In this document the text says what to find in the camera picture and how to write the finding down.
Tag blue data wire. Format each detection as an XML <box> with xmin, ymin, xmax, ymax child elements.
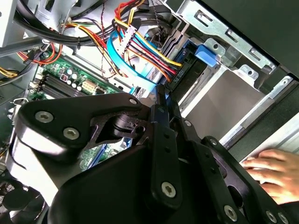
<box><xmin>106</xmin><ymin>30</ymin><xmax>169</xmax><ymax>98</ymax></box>

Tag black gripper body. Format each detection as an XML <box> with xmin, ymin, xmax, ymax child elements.
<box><xmin>48</xmin><ymin>143</ymin><xmax>225</xmax><ymax>224</ymax></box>

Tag person's right hand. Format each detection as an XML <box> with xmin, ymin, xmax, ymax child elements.
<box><xmin>242</xmin><ymin>149</ymin><xmax>299</xmax><ymax>206</ymax></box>

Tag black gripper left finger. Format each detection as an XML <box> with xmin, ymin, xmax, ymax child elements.
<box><xmin>10</xmin><ymin>85</ymin><xmax>185</xmax><ymax>210</ymax></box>

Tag multicolour disk power wire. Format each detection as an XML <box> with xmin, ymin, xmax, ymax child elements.
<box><xmin>112</xmin><ymin>0</ymin><xmax>187</xmax><ymax>86</ymax></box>

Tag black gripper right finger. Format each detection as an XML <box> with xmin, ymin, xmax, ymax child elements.
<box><xmin>166</xmin><ymin>90</ymin><xmax>299</xmax><ymax>224</ymax></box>

